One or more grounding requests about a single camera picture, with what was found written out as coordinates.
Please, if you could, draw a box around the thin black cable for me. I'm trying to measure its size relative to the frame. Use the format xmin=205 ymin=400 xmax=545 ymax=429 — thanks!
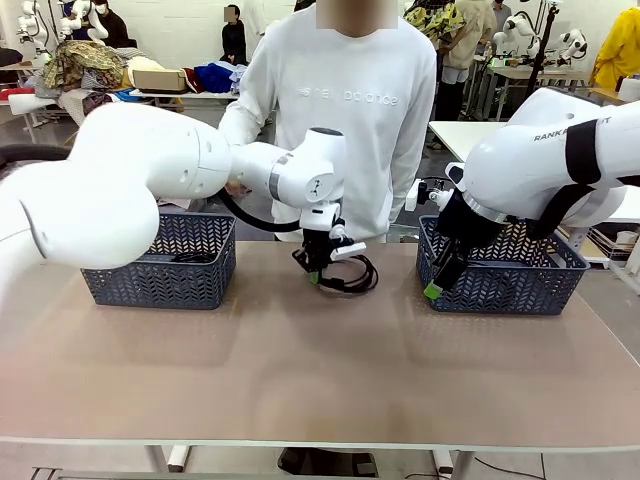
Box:
xmin=312 ymin=252 xmax=380 ymax=296

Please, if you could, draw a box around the grey background workbench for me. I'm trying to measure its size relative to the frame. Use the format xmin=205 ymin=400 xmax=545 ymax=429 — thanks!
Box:
xmin=482 ymin=64 xmax=596 ymax=121

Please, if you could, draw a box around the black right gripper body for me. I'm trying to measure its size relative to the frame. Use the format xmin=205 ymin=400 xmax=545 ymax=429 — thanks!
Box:
xmin=432 ymin=192 xmax=500 ymax=262

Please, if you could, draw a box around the black tripod pole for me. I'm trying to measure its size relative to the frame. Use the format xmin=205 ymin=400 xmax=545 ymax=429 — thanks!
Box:
xmin=524 ymin=0 xmax=559 ymax=96

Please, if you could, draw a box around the blue-grey plastic basket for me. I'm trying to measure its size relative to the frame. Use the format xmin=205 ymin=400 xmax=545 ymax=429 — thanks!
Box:
xmin=417 ymin=214 xmax=592 ymax=317
xmin=79 ymin=212 xmax=238 ymax=311

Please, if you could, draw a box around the cardboard box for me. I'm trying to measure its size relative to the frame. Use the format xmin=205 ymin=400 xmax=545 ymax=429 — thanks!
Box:
xmin=132 ymin=68 xmax=189 ymax=94

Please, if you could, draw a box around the white background table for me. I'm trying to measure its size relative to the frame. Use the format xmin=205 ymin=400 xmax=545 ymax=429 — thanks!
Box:
xmin=428 ymin=119 xmax=516 ymax=171

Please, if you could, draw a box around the black floor device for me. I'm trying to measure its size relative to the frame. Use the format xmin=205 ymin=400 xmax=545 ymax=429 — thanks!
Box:
xmin=277 ymin=447 xmax=381 ymax=476

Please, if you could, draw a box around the person in beige coat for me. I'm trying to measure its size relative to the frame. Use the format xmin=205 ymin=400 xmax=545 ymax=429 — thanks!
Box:
xmin=442 ymin=0 xmax=499 ymax=121

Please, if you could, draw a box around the person right forearm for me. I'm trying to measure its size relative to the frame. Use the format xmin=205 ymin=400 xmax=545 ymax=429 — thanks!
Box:
xmin=218 ymin=102 xmax=264 ymax=149

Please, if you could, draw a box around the person in yellow jacket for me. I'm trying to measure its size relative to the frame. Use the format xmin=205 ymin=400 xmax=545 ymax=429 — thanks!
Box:
xmin=594 ymin=7 xmax=640 ymax=89

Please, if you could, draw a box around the patterned clothes pile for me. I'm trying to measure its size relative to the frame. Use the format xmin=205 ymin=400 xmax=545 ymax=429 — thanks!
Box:
xmin=42 ymin=39 xmax=126 ymax=94

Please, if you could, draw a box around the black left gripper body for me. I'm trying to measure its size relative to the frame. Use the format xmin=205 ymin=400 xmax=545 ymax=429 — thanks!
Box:
xmin=301 ymin=227 xmax=338 ymax=267

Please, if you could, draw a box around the seated person in black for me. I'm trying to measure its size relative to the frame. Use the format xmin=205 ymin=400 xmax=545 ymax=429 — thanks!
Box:
xmin=219 ymin=4 xmax=252 ymax=66

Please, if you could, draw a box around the person in white sweatshirt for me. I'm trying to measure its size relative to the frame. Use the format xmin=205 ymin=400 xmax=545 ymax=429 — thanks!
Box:
xmin=218 ymin=4 xmax=439 ymax=244

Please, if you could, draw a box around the blue clothes pile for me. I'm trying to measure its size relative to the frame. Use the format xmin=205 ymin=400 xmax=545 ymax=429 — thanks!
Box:
xmin=194 ymin=62 xmax=251 ymax=94

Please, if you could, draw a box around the yellow patterned cloth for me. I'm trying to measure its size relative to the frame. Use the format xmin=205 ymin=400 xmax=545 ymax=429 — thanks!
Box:
xmin=403 ymin=2 xmax=466 ymax=44

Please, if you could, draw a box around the white wire rack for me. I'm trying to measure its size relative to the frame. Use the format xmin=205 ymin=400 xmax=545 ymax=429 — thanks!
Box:
xmin=584 ymin=224 xmax=640 ymax=271

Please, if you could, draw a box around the standing person in black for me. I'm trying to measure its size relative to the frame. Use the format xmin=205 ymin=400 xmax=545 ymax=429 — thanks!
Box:
xmin=92 ymin=0 xmax=131 ymax=49

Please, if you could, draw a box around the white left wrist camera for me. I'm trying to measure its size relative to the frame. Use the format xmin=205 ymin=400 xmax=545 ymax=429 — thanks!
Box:
xmin=329 ymin=241 xmax=368 ymax=261

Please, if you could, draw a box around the white table leg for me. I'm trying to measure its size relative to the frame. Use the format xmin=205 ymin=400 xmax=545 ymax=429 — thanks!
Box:
xmin=432 ymin=447 xmax=471 ymax=475
xmin=144 ymin=444 xmax=192 ymax=474

